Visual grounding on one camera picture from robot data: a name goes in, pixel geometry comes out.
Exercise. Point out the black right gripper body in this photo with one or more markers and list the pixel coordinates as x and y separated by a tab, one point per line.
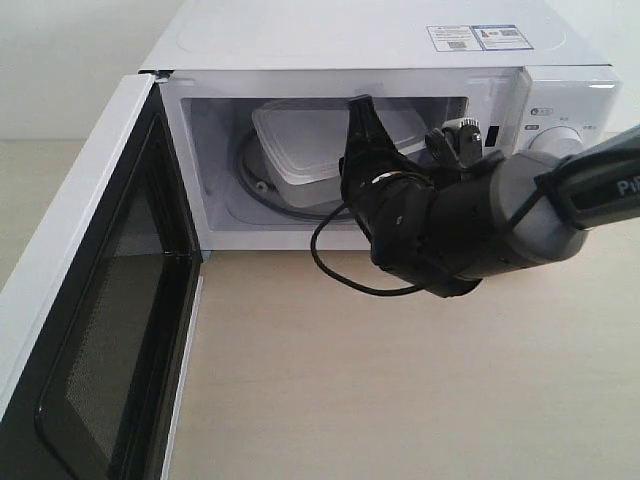
390	198

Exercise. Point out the white microwave oven body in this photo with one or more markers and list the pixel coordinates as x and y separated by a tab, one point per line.
220	60

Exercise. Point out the white plastic lidded container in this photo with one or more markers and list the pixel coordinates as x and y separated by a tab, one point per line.
302	140

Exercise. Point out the warning label sticker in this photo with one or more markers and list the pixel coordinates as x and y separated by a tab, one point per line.
472	38

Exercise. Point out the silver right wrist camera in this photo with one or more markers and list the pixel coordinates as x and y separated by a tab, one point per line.
465	138

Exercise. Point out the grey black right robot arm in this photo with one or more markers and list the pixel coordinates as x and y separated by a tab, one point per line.
446	225

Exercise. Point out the white microwave door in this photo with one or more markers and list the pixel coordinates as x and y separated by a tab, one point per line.
97	313

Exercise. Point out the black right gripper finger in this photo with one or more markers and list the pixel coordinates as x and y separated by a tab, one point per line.
441	150
365	132

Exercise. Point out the white upper power knob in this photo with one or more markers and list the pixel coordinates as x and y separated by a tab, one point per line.
558	141

